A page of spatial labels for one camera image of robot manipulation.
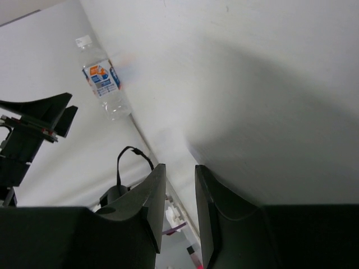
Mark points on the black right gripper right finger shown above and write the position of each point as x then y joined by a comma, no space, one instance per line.
235,233

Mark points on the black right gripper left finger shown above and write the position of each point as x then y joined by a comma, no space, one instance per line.
126,233

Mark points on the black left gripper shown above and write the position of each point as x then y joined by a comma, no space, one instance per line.
40,118

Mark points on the clear orange label bottle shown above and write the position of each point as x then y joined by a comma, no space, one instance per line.
102,78

